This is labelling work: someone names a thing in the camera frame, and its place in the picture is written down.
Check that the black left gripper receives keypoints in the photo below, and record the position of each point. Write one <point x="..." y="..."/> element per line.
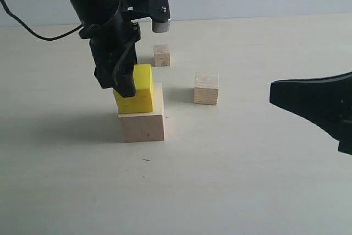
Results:
<point x="107" y="43"/>

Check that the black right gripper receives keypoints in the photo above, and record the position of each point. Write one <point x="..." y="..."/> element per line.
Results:
<point x="326" y="102"/>

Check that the yellow cube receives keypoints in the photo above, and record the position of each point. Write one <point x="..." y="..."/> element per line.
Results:
<point x="143" y="101"/>

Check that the large light wooden cube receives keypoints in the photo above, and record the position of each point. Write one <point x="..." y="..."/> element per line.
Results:
<point x="148" y="126"/>

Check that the medium plywood cube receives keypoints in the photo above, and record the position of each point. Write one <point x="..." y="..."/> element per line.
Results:
<point x="206" y="88"/>

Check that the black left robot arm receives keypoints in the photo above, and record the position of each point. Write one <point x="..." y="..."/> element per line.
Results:
<point x="99" y="12"/>

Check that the small wooden cube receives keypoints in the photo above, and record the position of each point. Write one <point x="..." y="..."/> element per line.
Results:
<point x="161" y="55"/>

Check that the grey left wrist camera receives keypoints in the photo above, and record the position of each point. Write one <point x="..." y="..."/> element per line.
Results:
<point x="159" y="12"/>

